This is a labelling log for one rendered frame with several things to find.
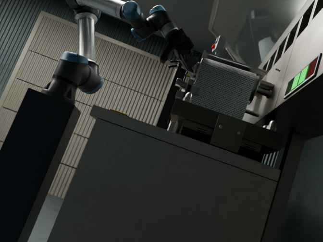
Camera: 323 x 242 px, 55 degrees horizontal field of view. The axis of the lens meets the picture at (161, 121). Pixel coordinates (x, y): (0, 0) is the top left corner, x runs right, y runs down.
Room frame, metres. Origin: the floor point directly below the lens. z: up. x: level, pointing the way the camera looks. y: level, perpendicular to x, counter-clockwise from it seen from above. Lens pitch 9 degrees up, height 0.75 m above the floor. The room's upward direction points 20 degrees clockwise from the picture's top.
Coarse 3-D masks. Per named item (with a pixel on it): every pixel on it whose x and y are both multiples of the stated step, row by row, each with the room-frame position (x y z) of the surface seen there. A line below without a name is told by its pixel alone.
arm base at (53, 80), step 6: (54, 78) 1.32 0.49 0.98; (60, 78) 1.31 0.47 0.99; (48, 84) 1.33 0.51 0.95; (54, 84) 1.31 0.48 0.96; (60, 84) 1.31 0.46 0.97; (66, 84) 1.32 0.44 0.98; (72, 84) 1.34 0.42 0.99; (42, 90) 1.32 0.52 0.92; (48, 90) 1.30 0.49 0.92; (54, 90) 1.30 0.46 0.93; (60, 90) 1.31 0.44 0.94; (66, 90) 1.32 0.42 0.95; (72, 90) 1.34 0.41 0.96; (54, 96) 1.30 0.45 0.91; (60, 96) 1.30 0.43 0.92; (66, 96) 1.33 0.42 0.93; (72, 96) 1.34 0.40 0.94; (72, 102) 1.35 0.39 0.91
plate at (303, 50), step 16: (320, 16) 0.93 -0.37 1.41; (304, 32) 1.06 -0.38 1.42; (320, 32) 0.88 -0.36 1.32; (304, 48) 1.00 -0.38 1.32; (320, 48) 0.83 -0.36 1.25; (288, 64) 1.15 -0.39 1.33; (304, 64) 0.94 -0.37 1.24; (320, 64) 0.80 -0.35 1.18; (272, 80) 1.37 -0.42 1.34; (288, 80) 1.08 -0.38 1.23; (320, 80) 0.80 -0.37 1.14; (272, 96) 1.27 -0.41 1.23; (288, 96) 1.02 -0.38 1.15; (304, 96) 0.94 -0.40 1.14; (320, 96) 0.90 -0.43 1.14; (272, 112) 1.22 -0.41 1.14; (288, 112) 1.15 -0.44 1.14; (304, 112) 1.08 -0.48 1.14; (320, 112) 1.03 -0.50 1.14; (288, 128) 1.35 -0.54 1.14; (304, 128) 1.27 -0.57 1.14; (320, 128) 1.19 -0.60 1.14
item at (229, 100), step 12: (204, 84) 1.29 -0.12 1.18; (216, 84) 1.28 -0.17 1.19; (192, 96) 1.29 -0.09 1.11; (204, 96) 1.28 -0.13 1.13; (216, 96) 1.28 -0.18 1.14; (228, 96) 1.27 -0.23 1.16; (240, 96) 1.27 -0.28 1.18; (216, 108) 1.28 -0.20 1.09; (228, 108) 1.27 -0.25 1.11; (240, 108) 1.27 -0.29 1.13
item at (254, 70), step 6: (204, 54) 1.58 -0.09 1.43; (210, 54) 1.59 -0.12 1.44; (216, 60) 1.62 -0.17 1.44; (222, 60) 1.59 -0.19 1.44; (228, 60) 1.58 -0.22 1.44; (234, 60) 1.58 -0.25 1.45; (234, 66) 1.61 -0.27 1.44; (240, 66) 1.58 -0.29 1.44; (246, 66) 1.57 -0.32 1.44; (252, 66) 1.56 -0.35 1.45; (252, 72) 1.63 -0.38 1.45; (258, 72) 1.59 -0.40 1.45; (264, 72) 1.56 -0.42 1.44
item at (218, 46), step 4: (220, 36) 1.86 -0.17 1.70; (216, 40) 1.90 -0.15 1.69; (220, 40) 1.86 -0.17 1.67; (224, 40) 1.86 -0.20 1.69; (216, 44) 1.87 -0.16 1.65; (220, 44) 1.86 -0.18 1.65; (224, 44) 1.87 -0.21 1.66; (216, 48) 1.86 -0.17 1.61; (220, 48) 1.86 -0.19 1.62; (220, 52) 1.88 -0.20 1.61
